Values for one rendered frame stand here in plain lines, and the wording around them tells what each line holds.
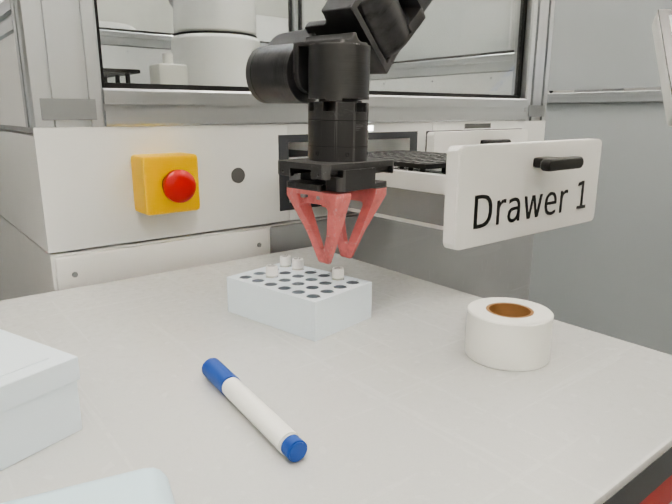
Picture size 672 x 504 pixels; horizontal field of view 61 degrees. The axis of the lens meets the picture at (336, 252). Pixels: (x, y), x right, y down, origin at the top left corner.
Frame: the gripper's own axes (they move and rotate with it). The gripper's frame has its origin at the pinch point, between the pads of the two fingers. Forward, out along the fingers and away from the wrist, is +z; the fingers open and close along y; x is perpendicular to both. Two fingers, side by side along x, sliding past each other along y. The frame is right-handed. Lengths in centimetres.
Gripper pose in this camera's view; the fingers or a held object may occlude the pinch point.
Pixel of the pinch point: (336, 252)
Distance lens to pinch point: 56.8
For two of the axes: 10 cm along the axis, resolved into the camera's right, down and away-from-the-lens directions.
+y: -6.7, 1.6, -7.3
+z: -0.2, 9.7, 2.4
